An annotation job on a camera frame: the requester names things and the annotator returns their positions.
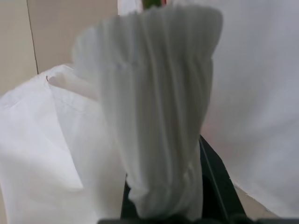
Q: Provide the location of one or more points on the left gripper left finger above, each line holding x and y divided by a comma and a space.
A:
127, 200

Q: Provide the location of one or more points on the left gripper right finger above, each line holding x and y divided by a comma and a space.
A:
217, 182

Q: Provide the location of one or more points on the white garment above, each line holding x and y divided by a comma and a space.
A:
149, 93

